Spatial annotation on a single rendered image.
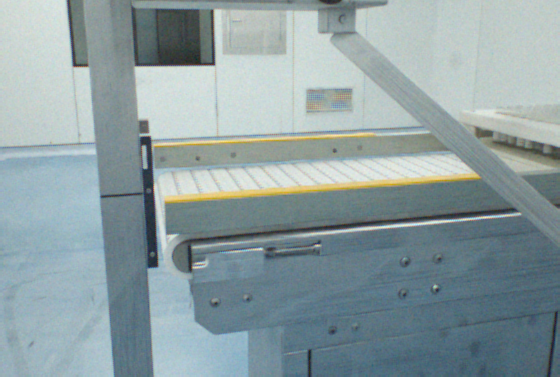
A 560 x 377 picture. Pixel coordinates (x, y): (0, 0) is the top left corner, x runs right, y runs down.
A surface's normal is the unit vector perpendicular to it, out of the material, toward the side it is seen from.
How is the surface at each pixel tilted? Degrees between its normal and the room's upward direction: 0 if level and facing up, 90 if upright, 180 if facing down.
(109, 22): 90
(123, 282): 90
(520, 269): 90
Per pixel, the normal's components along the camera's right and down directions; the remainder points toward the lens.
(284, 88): 0.28, 0.22
